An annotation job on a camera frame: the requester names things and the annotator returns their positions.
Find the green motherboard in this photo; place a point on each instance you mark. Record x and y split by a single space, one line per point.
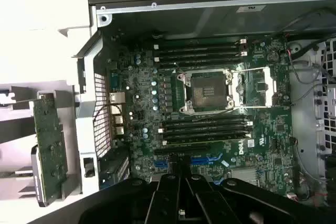
275 124

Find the black and grey PC case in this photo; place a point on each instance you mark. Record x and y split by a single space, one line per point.
89 119

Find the grey parts rack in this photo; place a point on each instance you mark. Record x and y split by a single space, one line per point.
18 127

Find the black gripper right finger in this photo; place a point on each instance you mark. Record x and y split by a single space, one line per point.
236 203

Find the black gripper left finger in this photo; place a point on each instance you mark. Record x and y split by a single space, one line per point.
118 203

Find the metal socket cover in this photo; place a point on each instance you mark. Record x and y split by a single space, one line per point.
268 87

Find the silver chipset heatsink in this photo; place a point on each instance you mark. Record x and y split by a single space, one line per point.
244 176

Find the coin cell battery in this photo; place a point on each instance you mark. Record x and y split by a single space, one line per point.
272 56

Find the perforated metal drive cage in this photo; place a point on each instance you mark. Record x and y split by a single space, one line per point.
328 98

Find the CPU socket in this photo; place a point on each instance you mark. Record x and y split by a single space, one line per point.
207 87

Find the blue expansion slot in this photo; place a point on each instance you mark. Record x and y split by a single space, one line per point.
162 163

